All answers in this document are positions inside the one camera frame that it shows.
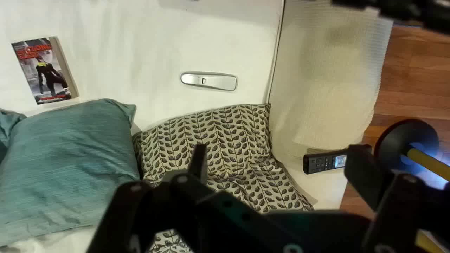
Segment large teal pillow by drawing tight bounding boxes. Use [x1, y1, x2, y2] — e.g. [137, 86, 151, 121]
[0, 97, 141, 247]

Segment white sofa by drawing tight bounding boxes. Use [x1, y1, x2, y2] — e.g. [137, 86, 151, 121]
[0, 0, 350, 253]

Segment black remote control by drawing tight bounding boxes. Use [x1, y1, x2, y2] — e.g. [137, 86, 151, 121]
[302, 147, 350, 176]

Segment grey silver remote control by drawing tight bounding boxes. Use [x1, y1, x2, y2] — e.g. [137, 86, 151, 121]
[178, 70, 238, 93]

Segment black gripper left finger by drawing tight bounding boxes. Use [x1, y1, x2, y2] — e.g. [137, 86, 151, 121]
[85, 142, 282, 253]

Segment red and black book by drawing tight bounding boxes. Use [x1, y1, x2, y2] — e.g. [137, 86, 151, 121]
[11, 35, 80, 105]

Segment beige grid-pattern cloth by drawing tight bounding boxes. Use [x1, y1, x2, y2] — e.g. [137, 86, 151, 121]
[267, 0, 393, 212]

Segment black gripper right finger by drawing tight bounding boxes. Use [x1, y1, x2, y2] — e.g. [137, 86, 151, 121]
[342, 143, 450, 253]

